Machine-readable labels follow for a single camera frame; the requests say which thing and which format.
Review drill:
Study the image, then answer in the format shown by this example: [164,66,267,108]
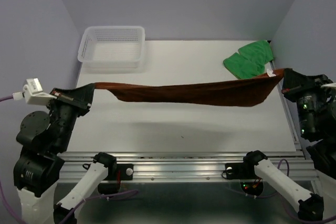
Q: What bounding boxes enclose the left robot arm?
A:
[13,79,117,223]

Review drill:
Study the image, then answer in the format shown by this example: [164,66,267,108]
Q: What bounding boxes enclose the white plastic perforated basket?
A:
[77,26,145,69]

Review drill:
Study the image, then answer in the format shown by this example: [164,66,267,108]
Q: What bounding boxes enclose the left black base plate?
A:
[104,164,134,182]

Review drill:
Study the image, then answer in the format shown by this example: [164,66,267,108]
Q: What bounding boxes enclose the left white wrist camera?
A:
[12,78,56,106]

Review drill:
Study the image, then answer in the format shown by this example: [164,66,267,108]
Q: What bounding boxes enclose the brown towel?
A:
[94,69,285,107]

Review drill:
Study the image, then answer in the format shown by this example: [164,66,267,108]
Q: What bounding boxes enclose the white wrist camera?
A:
[12,78,56,106]
[321,82,336,89]

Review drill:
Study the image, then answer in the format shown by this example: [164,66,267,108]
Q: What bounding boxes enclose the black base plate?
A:
[104,164,134,182]
[222,163,255,180]

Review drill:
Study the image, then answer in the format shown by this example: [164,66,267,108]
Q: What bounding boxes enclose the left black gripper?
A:
[49,80,98,147]

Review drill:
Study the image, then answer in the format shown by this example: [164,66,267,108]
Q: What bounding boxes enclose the aluminium rail frame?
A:
[59,86,304,183]

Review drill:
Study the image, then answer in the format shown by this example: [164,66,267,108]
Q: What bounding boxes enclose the purple cable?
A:
[0,94,140,224]
[223,158,302,219]

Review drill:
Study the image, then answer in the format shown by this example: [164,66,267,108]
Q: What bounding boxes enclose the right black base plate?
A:
[222,163,255,180]

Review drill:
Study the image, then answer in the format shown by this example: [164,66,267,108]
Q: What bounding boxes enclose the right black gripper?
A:
[281,66,335,136]

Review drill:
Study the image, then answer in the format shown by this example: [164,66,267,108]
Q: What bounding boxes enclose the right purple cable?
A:
[223,158,302,219]

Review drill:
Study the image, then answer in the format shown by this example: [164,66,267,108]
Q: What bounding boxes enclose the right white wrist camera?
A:
[321,82,336,89]

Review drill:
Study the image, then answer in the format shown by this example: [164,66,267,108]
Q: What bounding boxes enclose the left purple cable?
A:
[0,94,140,224]

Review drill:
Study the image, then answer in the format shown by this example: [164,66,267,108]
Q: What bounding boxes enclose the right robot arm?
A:
[241,69,335,223]

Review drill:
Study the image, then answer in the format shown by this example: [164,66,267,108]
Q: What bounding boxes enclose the green towel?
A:
[223,40,274,79]

